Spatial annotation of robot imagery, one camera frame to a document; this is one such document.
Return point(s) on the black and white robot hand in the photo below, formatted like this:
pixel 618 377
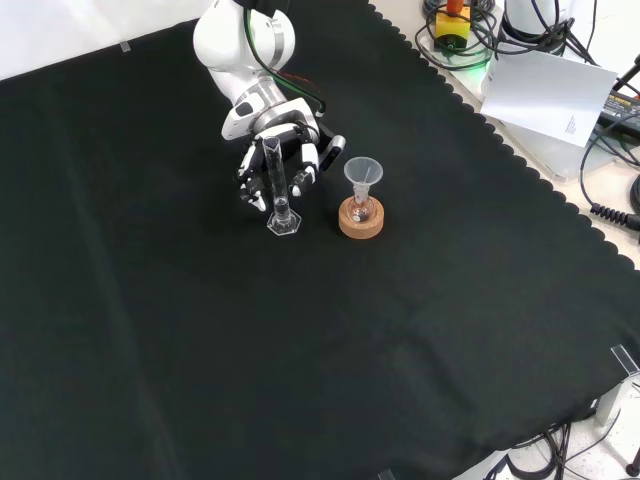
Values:
pixel 250 165

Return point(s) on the clear glass graduated cylinder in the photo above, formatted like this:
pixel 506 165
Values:
pixel 281 219

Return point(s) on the clear plastic funnel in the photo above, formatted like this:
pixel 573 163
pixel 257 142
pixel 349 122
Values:
pixel 363 170

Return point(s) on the small round-bottom glass flask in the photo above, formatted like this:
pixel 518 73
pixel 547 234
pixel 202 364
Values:
pixel 361 213

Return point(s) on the black cloth with scalloped edge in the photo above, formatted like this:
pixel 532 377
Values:
pixel 200 325

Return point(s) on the grey tape piece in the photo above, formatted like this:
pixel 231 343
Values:
pixel 125 47

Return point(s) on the yellow stop button box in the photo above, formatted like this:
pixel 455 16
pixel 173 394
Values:
pixel 452 31

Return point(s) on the pale white board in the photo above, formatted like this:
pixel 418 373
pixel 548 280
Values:
pixel 545 97

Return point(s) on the grey metal box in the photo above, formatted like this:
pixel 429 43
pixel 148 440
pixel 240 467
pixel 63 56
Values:
pixel 560 157

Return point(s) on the clear tape piece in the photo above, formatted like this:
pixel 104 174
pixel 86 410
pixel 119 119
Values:
pixel 386 475
pixel 626 359

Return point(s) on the black power adapter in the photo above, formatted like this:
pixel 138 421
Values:
pixel 620 111

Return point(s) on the black tripod leg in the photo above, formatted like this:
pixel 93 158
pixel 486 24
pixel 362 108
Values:
pixel 629 75

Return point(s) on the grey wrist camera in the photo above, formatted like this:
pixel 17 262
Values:
pixel 334 150

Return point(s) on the grey metal bracket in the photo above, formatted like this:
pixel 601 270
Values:
pixel 617 400

